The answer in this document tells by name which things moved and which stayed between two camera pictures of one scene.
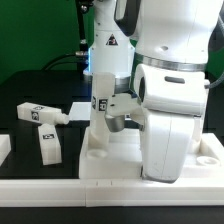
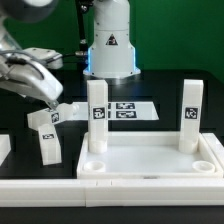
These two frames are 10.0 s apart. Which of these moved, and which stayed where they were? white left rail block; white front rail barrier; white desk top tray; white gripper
Moved: white gripper
Stayed: white desk top tray; white left rail block; white front rail barrier
